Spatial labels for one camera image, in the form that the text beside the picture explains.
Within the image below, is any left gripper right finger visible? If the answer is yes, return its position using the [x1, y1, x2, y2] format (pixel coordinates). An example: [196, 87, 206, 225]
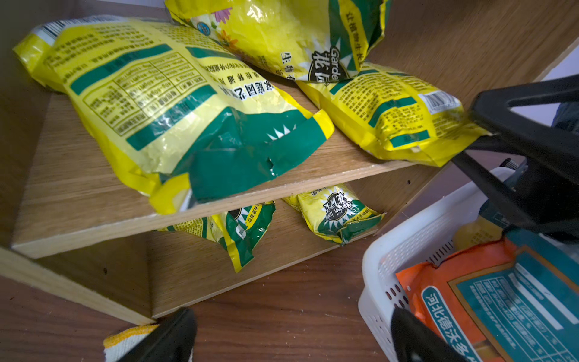
[391, 308, 466, 362]

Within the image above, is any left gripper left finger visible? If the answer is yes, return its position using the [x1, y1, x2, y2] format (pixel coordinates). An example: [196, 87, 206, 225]
[119, 308, 198, 362]

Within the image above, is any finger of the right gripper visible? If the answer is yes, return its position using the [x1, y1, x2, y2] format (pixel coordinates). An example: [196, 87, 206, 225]
[452, 75, 578, 231]

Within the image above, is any white plastic basket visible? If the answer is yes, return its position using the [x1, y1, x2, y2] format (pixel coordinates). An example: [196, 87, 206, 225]
[359, 183, 487, 361]

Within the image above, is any green orange fertilizer bag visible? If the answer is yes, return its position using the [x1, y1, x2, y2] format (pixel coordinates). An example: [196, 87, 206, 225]
[397, 229, 578, 361]

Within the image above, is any yellow packet shelf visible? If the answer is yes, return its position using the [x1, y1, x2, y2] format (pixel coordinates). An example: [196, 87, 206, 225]
[164, 0, 391, 83]
[283, 184, 384, 245]
[159, 201, 276, 272]
[14, 15, 334, 215]
[297, 63, 489, 167]

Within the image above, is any yellow packet shelf back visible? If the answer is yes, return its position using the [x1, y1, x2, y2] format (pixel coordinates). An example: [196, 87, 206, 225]
[164, 0, 391, 83]

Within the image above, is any green yellow fertilizer bag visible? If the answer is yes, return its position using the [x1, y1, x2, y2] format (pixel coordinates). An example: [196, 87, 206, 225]
[452, 200, 511, 251]

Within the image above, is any yellow packet bottom shelf left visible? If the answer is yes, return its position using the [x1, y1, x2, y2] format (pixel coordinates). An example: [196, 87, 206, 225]
[159, 201, 276, 272]

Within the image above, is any yellow packet bottom shelf right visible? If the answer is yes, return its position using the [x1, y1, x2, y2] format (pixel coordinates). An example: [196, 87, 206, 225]
[283, 184, 384, 245]

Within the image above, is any wooden three-tier shelf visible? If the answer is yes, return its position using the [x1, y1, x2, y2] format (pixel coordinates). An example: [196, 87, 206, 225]
[1, 1, 578, 325]

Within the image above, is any yellow knit work glove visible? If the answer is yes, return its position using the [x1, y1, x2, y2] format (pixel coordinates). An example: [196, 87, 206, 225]
[103, 323, 193, 362]

